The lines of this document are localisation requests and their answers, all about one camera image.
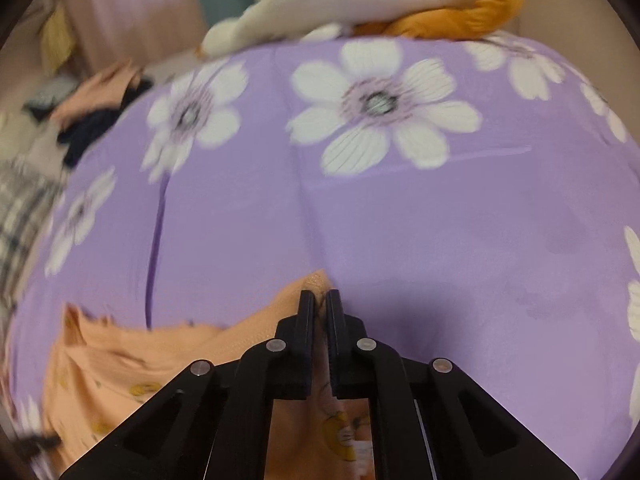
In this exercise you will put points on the navy garment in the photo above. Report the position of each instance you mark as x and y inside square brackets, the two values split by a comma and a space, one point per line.
[95, 130]

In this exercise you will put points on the grey plaid bedding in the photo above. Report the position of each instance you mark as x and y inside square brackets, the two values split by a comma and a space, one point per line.
[25, 220]

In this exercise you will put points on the orange cartoon print garment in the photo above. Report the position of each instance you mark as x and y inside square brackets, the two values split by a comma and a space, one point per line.
[100, 360]

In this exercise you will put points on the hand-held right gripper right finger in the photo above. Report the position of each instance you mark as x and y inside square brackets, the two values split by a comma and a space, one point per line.
[345, 360]

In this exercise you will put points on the straw tassel hanging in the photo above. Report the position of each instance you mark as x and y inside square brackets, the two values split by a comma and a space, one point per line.
[57, 40]

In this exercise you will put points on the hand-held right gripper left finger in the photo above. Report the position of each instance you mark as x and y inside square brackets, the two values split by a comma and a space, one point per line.
[295, 360]

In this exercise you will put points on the purple floral blanket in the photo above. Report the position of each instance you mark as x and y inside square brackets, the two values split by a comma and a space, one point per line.
[400, 210]

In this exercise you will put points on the pink folded garment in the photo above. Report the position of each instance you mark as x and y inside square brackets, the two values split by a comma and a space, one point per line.
[100, 90]

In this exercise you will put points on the pink curtain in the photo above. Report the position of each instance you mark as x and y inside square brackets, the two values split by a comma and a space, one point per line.
[135, 10]

